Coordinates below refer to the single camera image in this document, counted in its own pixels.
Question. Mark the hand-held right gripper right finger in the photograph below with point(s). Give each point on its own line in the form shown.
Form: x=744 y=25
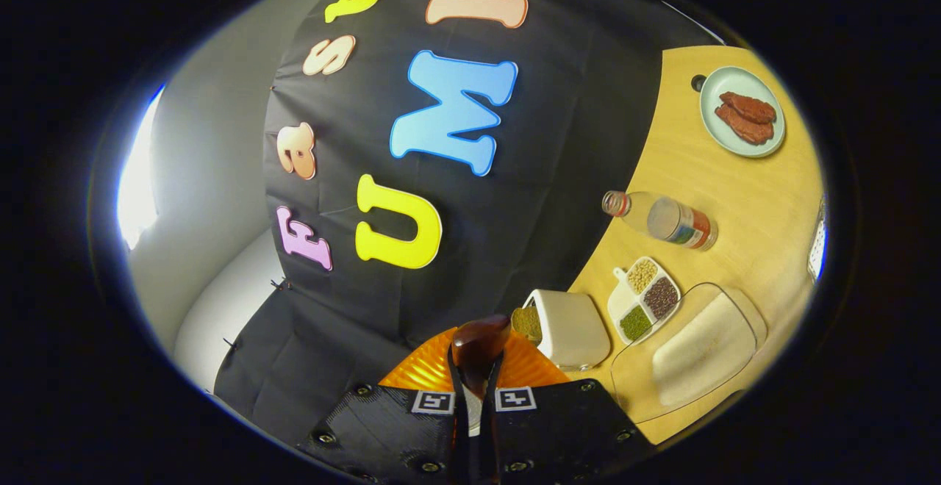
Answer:
x=566 y=426

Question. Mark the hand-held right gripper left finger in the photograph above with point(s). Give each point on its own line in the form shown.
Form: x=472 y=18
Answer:
x=382 y=426

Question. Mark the brown toast slice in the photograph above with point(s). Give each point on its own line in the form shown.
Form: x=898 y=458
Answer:
x=527 y=323

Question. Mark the black table grommet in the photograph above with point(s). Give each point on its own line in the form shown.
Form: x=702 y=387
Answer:
x=698 y=82

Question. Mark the clear tray of rice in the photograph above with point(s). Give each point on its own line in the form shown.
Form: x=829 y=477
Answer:
x=702 y=349

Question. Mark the white toaster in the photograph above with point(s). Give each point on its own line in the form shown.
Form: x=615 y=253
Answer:
x=573 y=331

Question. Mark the black backdrop cloth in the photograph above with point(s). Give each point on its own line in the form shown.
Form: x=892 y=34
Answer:
x=551 y=176

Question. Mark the brown wooden spoon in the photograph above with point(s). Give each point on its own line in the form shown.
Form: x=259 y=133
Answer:
x=478 y=345

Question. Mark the light green plate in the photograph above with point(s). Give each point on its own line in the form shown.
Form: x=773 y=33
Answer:
x=735 y=79

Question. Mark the white divided dish of grains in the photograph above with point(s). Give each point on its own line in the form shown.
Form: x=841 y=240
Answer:
x=625 y=299

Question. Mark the clear plastic bottle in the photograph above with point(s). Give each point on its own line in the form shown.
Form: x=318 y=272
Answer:
x=665 y=219

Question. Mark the red meat slice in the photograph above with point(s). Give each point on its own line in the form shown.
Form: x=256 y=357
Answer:
x=750 y=106
x=746 y=132

